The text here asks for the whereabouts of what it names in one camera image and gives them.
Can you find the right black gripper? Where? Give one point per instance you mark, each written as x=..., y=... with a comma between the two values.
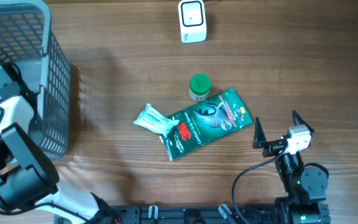
x=272, y=147

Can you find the green 3M gloves packet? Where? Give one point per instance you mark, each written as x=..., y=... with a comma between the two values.
x=206, y=122

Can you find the green lid small jar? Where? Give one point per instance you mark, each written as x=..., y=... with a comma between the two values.
x=199, y=87

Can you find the teal white wipes packet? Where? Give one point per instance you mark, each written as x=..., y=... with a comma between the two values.
x=155, y=122

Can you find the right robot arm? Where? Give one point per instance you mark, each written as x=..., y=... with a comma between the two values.
x=305, y=184

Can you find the white barcode scanner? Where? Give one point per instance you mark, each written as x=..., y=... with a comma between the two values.
x=192, y=16

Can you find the grey plastic mesh basket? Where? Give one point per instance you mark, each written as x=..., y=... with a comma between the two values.
x=26, y=39

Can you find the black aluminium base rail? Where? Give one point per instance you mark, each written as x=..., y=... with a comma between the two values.
x=261, y=213

